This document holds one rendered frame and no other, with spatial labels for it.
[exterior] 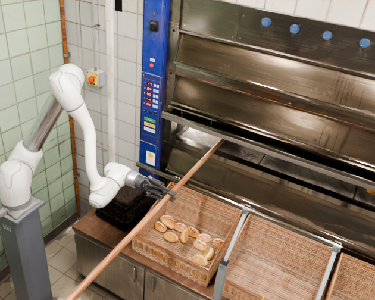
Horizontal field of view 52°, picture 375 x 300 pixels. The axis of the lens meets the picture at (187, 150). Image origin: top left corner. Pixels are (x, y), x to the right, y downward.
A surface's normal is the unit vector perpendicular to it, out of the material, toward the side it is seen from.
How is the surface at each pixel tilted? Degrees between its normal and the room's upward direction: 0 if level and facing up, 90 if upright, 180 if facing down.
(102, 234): 0
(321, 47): 90
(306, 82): 70
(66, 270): 0
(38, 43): 90
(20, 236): 90
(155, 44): 90
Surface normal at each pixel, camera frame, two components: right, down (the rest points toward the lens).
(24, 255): 0.32, 0.53
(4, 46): 0.87, 0.32
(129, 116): -0.48, 0.43
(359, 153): -0.43, 0.11
